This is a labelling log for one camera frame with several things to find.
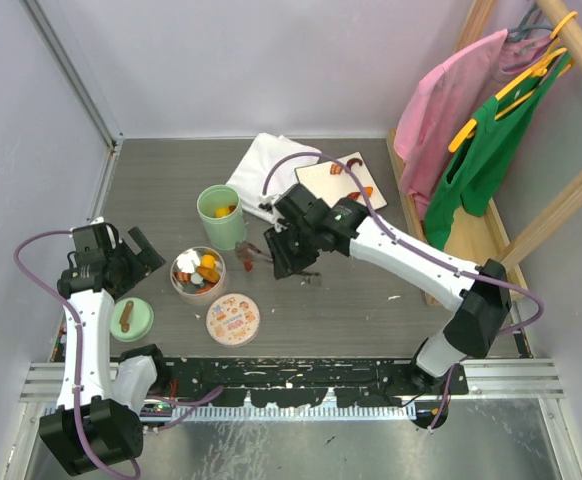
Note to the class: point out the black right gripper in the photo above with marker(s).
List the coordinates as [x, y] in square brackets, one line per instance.
[284, 263]

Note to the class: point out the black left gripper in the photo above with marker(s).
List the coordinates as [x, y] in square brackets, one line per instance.
[144, 263]

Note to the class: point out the brown sausage slice piece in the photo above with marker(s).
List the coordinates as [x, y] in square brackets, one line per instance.
[184, 277]

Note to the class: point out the red drumstick food piece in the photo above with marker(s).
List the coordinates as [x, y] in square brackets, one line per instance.
[247, 255]

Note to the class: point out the round silver tin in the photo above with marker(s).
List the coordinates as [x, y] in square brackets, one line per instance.
[187, 291]

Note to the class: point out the yellow corn cob piece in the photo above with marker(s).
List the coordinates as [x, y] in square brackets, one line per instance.
[208, 261]

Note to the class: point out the orange crinkled food piece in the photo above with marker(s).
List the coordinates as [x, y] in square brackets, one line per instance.
[208, 274]

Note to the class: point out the orange roasted food piece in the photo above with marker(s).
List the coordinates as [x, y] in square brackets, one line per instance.
[205, 289]

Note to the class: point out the tall green canister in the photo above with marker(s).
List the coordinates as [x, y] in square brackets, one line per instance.
[223, 233]

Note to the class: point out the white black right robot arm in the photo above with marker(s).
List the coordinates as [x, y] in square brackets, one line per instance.
[474, 294]

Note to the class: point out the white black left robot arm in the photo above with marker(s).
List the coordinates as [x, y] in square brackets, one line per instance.
[96, 422]

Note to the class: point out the green canister lid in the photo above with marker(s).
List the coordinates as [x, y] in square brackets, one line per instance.
[132, 319]

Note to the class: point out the round bakery tin lid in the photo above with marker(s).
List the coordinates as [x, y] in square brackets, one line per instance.
[233, 320]

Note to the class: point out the white square plate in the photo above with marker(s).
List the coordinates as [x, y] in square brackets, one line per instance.
[318, 180]

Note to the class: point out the white folded cloth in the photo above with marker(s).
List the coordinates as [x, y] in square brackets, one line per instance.
[250, 174]

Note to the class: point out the bacon slice piece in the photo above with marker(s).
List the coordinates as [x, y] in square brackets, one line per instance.
[336, 169]

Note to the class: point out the curved dark sausage piece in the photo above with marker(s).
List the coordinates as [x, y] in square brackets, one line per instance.
[355, 164]

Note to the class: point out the wooden clothes rack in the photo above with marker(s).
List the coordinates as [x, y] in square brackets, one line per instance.
[550, 155]

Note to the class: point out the green shirt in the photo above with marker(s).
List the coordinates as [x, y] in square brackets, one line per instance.
[478, 167]

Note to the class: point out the pink shirt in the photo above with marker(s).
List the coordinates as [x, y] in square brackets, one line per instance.
[446, 98]

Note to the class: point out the yellow hanger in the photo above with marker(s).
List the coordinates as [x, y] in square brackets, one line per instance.
[538, 69]

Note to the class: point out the grey hanger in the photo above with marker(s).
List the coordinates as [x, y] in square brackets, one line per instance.
[523, 35]

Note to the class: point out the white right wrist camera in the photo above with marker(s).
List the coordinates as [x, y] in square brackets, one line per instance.
[268, 210]

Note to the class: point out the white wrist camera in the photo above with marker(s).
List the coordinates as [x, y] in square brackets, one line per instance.
[93, 222]
[268, 210]

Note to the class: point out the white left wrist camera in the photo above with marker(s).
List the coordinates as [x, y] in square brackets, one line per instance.
[93, 222]

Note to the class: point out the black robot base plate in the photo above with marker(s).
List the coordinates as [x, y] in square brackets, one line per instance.
[294, 382]

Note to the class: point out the aluminium rail frame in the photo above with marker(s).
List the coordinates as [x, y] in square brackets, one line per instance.
[524, 378]

